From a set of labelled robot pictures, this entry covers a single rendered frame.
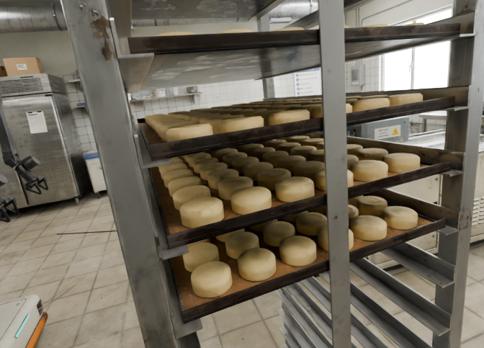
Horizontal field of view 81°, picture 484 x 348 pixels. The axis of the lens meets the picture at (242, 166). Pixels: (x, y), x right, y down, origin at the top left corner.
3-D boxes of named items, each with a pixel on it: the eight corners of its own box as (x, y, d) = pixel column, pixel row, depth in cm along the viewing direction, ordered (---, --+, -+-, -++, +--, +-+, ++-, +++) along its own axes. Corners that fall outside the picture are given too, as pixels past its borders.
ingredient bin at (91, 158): (93, 200, 481) (82, 155, 462) (99, 189, 539) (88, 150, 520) (127, 193, 497) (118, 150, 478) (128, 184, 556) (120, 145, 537)
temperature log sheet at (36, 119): (48, 131, 422) (42, 110, 414) (47, 131, 419) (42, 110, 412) (32, 133, 416) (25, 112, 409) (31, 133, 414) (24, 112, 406)
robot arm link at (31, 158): (11, 158, 175) (3, 161, 167) (27, 147, 177) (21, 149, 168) (26, 173, 179) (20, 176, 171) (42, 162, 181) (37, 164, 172)
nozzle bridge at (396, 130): (345, 150, 264) (343, 112, 256) (408, 166, 196) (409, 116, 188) (312, 155, 257) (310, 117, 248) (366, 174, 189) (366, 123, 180)
